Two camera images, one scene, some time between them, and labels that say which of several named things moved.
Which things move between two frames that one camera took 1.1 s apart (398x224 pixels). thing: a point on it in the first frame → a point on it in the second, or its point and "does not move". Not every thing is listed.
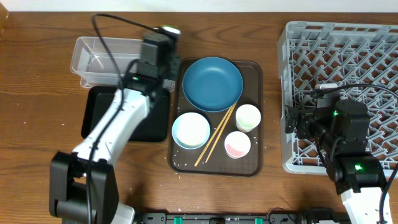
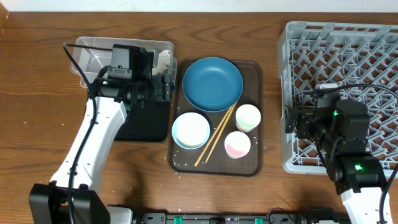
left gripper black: (172, 67) → (161, 89)
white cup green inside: (247, 116) does not move
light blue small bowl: (191, 130) does not move
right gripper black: (292, 114) does not move
